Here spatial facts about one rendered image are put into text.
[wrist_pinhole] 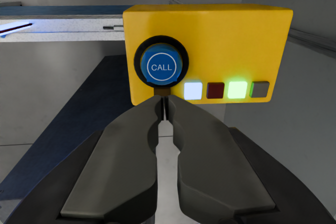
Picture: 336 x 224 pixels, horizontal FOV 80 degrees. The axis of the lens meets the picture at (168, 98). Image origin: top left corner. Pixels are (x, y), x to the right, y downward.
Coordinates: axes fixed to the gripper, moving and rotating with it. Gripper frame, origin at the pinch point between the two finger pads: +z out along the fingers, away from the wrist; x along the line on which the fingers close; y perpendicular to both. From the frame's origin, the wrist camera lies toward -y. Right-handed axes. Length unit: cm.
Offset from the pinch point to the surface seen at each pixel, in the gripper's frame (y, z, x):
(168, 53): -0.8, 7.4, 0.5
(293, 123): 35, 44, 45
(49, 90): 55, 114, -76
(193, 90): 3.4, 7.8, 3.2
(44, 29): 0.8, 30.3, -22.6
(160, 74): 1.3, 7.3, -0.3
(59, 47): 26, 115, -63
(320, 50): 9, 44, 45
